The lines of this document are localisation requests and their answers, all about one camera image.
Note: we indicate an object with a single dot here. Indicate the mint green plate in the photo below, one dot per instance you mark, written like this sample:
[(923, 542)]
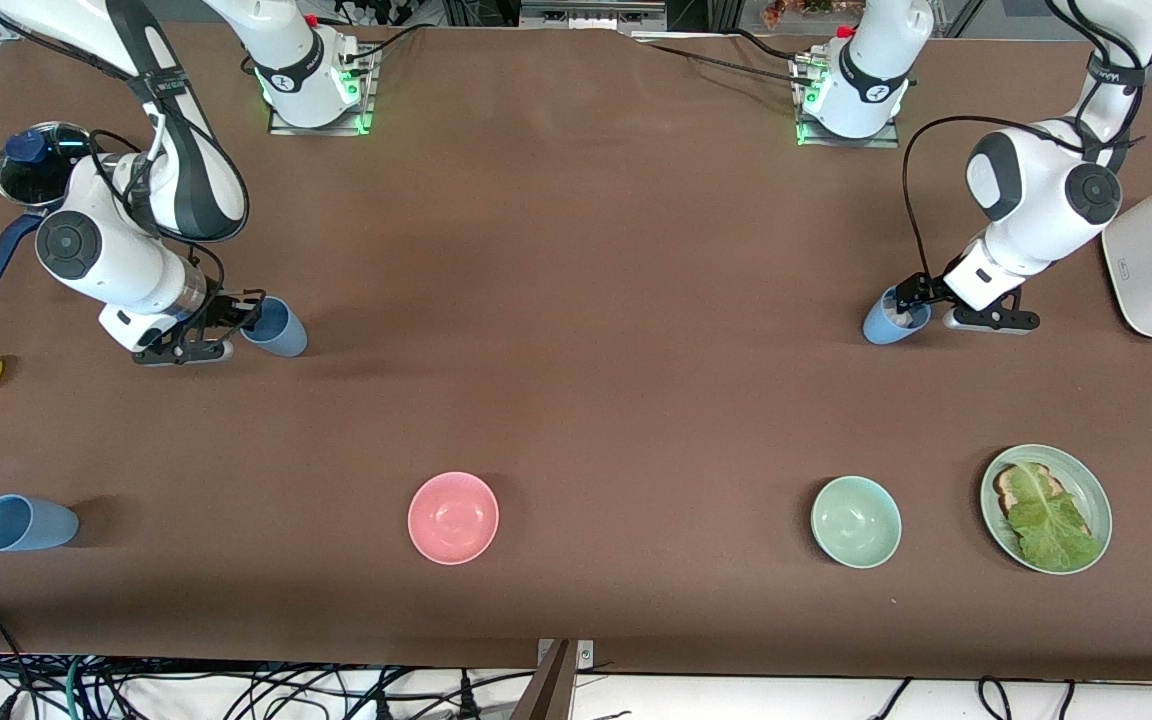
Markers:
[(1096, 500)]

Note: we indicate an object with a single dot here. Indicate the orange flower bunch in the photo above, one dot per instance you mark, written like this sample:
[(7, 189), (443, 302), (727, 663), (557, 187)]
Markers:
[(781, 12)]

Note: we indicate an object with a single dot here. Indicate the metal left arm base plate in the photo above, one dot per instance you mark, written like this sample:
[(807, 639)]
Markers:
[(811, 135)]

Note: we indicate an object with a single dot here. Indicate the dark blue saucepan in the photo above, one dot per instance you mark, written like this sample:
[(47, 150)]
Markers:
[(1, 255)]

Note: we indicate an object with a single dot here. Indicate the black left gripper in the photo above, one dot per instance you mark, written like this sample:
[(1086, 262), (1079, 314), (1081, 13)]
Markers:
[(921, 292)]

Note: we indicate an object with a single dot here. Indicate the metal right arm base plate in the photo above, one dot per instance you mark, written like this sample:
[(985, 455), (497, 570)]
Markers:
[(286, 128)]

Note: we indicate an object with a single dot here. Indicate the blue cup holding paper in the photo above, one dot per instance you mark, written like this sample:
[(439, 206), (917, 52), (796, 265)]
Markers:
[(881, 330)]

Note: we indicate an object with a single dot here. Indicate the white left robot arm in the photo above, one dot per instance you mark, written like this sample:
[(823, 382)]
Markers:
[(1036, 190)]

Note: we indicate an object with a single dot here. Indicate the green lettuce leaf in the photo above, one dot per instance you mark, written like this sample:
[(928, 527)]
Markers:
[(1051, 525)]

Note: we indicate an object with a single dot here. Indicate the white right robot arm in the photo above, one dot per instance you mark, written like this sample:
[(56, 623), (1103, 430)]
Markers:
[(106, 260)]

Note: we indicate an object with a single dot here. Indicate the small metal bracket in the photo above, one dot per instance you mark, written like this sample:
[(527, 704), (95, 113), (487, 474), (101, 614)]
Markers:
[(586, 655)]

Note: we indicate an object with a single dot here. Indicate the toast bread slice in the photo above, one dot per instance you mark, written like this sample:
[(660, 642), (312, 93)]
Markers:
[(1008, 490)]

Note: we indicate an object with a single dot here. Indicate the pink bowl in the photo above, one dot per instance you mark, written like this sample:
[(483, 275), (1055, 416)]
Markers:
[(453, 518)]

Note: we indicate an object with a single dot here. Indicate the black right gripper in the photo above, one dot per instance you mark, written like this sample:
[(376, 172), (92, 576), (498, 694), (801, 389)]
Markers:
[(219, 309)]

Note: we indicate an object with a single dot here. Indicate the grey metal box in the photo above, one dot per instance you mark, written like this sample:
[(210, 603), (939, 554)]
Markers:
[(586, 15)]

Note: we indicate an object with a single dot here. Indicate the glass lid with blue knob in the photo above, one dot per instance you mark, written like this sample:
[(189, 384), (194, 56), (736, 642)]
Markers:
[(31, 185)]

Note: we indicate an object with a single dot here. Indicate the mint green bowl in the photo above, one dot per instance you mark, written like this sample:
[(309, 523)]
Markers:
[(856, 522)]

